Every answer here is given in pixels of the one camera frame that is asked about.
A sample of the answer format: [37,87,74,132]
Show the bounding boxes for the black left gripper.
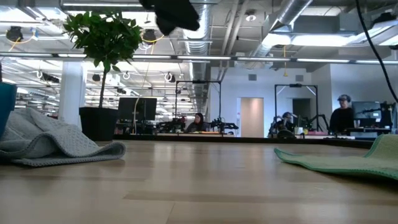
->
[138,0,201,36]

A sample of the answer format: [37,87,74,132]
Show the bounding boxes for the grey waffle microfiber towel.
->
[0,107,127,168]

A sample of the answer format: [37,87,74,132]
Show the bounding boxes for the green microfiber towel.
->
[273,133,398,182]

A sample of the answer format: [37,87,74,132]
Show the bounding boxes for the black ceiling spotlight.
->
[6,26,24,42]
[142,29,158,44]

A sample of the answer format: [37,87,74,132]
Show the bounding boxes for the long ceiling light strip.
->
[0,52,398,65]

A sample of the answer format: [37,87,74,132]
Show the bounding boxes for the green potted plant black pot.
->
[61,10,144,142]

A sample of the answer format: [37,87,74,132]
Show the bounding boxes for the black background monitor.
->
[117,96,158,123]

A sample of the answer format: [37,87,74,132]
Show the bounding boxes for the person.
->
[185,112,210,134]
[272,111,297,138]
[328,94,356,135]

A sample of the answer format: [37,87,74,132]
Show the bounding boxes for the black background robot arms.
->
[210,117,240,134]

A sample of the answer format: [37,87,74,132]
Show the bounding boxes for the white pillar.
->
[58,60,88,132]

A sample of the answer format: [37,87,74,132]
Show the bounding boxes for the pale door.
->
[239,96,265,138]

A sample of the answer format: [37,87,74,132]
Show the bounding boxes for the teal plastic bin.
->
[0,82,18,139]

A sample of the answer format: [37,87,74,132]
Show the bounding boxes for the grey background monitor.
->
[351,100,383,121]

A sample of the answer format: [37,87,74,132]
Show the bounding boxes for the silver ventilation duct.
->
[245,0,314,68]
[182,0,213,114]

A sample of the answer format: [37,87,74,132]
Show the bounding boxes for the black gantry frame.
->
[274,83,318,135]
[175,80,222,133]

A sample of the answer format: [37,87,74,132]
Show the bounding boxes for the black aluminium table frame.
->
[111,133,377,150]

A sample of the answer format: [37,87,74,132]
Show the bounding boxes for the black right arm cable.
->
[354,0,398,104]

